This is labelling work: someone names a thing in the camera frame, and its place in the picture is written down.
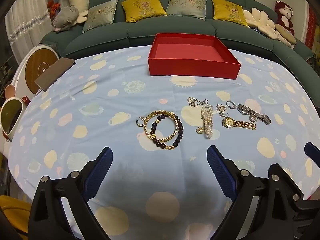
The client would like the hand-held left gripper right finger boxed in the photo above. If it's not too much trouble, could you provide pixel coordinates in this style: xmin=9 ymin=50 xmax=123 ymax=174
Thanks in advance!
xmin=206 ymin=145 xmax=296 ymax=240

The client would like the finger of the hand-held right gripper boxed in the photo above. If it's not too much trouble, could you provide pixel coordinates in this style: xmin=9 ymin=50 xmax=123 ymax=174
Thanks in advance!
xmin=291 ymin=192 xmax=320 ymax=240
xmin=304 ymin=142 xmax=320 ymax=167

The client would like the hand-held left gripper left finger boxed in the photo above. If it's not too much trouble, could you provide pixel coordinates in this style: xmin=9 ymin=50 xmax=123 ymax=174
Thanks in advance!
xmin=28 ymin=146 xmax=113 ymax=240

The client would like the gold wristwatch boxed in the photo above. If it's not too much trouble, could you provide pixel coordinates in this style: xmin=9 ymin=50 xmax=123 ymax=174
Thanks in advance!
xmin=221 ymin=117 xmax=257 ymax=130

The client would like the pearl bracelet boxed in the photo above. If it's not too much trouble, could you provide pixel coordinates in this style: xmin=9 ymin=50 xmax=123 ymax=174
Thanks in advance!
xmin=201 ymin=104 xmax=215 ymax=139

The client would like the dark bead bracelet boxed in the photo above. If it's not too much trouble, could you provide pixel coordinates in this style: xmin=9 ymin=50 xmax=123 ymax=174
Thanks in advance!
xmin=151 ymin=114 xmax=184 ymax=150

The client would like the silver wristwatch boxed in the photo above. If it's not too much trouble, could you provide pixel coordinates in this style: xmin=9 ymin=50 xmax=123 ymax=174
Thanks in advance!
xmin=237 ymin=104 xmax=272 ymax=125

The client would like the gold chain bracelet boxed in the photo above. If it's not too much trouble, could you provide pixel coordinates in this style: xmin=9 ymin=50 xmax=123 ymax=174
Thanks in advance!
xmin=144 ymin=111 xmax=178 ymax=142

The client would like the red cardboard box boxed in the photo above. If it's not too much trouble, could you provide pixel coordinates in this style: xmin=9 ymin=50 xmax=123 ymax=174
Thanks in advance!
xmin=147 ymin=32 xmax=242 ymax=80

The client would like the light blue printed tablecloth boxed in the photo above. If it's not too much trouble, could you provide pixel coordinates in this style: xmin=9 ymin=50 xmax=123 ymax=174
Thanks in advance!
xmin=7 ymin=46 xmax=320 ymax=240

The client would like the snowflake drop earring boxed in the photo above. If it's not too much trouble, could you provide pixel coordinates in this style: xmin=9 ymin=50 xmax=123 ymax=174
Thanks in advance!
xmin=187 ymin=96 xmax=209 ymax=108

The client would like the yellow seat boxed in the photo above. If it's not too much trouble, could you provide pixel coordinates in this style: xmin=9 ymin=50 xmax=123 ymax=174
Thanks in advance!
xmin=0 ymin=195 xmax=32 ymax=240

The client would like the white mirror with round ears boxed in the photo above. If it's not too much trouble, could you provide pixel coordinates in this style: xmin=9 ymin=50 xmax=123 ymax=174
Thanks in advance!
xmin=0 ymin=85 xmax=29 ymax=143

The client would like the white device with wooden disc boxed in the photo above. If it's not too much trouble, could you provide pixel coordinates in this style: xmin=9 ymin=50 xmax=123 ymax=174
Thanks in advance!
xmin=10 ymin=44 xmax=60 ymax=100

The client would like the beige cookie-shaped plush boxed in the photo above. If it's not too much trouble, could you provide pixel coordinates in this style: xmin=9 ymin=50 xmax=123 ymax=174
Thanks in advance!
xmin=274 ymin=23 xmax=297 ymax=49

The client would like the dark blue patterned cushion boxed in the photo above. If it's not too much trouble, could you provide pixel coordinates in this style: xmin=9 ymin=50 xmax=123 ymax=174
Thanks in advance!
xmin=250 ymin=25 xmax=267 ymax=35

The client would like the dark display cabinet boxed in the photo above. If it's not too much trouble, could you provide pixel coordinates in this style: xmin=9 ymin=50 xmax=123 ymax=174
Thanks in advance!
xmin=0 ymin=55 xmax=18 ymax=85

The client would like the red monkey plush toy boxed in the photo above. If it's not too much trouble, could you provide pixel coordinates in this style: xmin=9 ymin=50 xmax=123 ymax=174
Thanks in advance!
xmin=274 ymin=0 xmax=295 ymax=35

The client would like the cream flower-shaped cushion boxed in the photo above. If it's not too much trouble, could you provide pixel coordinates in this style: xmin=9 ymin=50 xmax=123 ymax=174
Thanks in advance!
xmin=243 ymin=7 xmax=277 ymax=40

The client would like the green sofa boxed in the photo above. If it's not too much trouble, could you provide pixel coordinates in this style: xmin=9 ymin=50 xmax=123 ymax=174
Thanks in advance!
xmin=40 ymin=0 xmax=320 ymax=68

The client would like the grey-green embroidered cushion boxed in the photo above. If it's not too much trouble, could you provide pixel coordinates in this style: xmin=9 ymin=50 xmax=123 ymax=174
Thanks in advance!
xmin=166 ymin=0 xmax=208 ymax=21
xmin=82 ymin=0 xmax=119 ymax=33

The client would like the grey pig plush toy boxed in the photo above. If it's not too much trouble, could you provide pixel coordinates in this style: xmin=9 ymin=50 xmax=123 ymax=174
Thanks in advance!
xmin=51 ymin=6 xmax=80 ymax=32

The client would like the yellow embroidered cushion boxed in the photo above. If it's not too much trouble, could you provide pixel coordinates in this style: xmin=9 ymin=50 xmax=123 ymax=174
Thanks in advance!
xmin=121 ymin=0 xmax=167 ymax=23
xmin=211 ymin=0 xmax=249 ymax=28

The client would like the white sheer curtain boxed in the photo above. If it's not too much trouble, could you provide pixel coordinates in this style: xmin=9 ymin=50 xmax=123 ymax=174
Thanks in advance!
xmin=5 ymin=0 xmax=62 ymax=63

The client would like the red curtain ornament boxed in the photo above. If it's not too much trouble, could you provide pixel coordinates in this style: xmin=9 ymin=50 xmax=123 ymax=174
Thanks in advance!
xmin=47 ymin=1 xmax=62 ymax=15

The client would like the red wall hanging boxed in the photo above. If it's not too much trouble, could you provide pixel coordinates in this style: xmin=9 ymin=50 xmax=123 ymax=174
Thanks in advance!
xmin=304 ymin=6 xmax=318 ymax=49

